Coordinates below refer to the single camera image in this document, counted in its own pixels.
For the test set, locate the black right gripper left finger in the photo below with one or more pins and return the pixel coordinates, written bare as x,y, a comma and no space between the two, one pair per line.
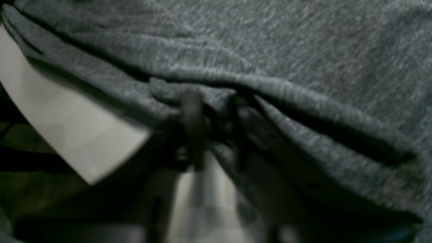
133,204

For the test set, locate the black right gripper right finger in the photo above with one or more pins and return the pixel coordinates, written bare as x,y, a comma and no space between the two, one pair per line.
298,201

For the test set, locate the grey t-shirt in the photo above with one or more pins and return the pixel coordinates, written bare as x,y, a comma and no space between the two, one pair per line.
348,80

